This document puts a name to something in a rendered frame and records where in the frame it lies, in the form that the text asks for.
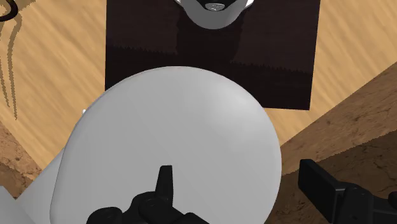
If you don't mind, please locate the white toilet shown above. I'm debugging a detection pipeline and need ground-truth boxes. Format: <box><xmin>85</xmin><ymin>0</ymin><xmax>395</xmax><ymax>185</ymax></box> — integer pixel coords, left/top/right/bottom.
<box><xmin>0</xmin><ymin>66</ymin><xmax>282</xmax><ymax>224</ymax></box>

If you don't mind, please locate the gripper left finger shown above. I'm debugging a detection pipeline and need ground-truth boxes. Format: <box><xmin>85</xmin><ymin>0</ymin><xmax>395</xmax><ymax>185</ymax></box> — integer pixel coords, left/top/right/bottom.
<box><xmin>86</xmin><ymin>165</ymin><xmax>209</xmax><ymax>224</ymax></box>

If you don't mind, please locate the dark robot stand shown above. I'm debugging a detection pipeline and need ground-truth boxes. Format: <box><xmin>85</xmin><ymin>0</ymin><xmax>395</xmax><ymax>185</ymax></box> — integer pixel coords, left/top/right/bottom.
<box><xmin>104</xmin><ymin>0</ymin><xmax>321</xmax><ymax>111</ymax></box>

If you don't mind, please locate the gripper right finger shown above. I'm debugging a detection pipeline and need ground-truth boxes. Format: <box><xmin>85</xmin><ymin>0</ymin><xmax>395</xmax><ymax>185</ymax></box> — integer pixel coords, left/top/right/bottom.
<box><xmin>298</xmin><ymin>158</ymin><xmax>397</xmax><ymax>224</ymax></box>

